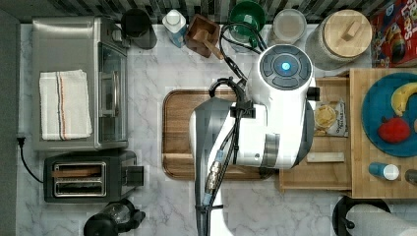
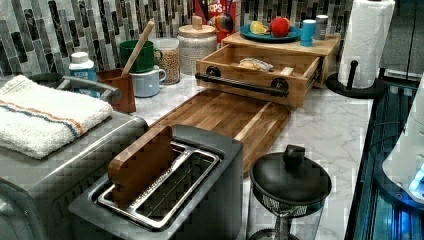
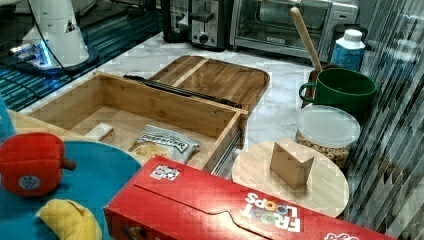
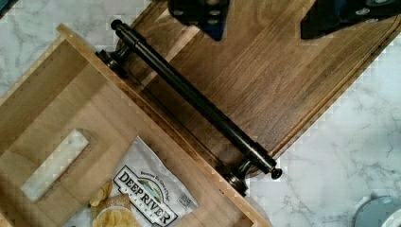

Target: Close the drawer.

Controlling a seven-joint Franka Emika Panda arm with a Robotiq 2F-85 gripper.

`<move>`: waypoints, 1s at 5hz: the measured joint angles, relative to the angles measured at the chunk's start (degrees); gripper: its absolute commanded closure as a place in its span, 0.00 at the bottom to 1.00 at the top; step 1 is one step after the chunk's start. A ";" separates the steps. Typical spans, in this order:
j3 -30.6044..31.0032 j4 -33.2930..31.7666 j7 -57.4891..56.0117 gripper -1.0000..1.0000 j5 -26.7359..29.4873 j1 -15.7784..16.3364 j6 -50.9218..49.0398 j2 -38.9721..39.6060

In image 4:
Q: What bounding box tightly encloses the dark wooden cabinet front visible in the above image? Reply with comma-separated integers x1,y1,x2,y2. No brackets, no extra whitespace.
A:
131,0,400,157

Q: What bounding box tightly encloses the grey round object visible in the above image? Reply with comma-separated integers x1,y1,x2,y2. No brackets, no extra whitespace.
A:
352,196,400,227

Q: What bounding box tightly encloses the black metal drawer handle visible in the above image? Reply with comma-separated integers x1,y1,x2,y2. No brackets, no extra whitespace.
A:
96,19,283,196

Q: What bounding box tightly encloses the light wooden drawer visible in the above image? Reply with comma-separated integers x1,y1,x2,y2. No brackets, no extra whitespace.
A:
1,25,272,227

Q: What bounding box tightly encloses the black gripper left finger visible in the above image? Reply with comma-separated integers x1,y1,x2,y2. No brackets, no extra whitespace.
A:
167,0,230,41

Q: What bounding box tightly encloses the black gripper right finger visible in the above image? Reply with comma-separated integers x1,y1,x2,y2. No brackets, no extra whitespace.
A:
300,0,401,40

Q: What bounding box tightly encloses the Deep River chips bag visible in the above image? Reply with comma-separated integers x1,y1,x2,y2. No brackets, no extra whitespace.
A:
63,137,199,227

